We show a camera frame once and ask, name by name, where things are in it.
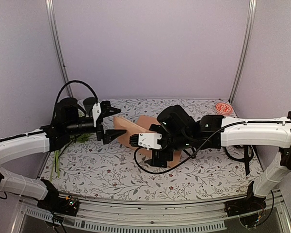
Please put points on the dark grey mug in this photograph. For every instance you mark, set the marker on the dark grey mug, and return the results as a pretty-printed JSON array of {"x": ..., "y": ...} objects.
[{"x": 88, "y": 104}]

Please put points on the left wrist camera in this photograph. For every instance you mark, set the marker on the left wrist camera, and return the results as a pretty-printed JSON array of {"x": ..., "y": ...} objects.
[{"x": 96, "y": 111}]

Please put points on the blue fake flower stem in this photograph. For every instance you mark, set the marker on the blue fake flower stem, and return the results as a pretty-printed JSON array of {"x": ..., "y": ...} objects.
[{"x": 81, "y": 138}]

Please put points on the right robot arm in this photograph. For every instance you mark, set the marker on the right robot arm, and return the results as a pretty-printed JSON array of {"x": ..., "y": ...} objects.
[{"x": 177, "y": 131}]

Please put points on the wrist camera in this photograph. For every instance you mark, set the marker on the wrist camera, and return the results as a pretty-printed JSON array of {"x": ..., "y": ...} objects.
[
  {"x": 146, "y": 140},
  {"x": 96, "y": 111}
]

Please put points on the red patterned small dish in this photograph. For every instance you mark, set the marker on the red patterned small dish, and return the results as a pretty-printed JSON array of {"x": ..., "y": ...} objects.
[{"x": 224, "y": 109}]

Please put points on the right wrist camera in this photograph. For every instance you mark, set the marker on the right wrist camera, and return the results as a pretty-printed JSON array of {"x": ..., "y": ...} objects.
[{"x": 146, "y": 140}]

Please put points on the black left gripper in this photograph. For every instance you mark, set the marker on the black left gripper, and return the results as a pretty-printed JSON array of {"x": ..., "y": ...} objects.
[{"x": 107, "y": 136}]

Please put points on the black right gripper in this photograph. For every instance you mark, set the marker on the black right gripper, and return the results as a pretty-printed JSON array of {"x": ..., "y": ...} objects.
[{"x": 156, "y": 158}]

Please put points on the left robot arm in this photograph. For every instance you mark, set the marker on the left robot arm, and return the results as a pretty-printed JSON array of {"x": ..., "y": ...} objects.
[{"x": 69, "y": 121}]

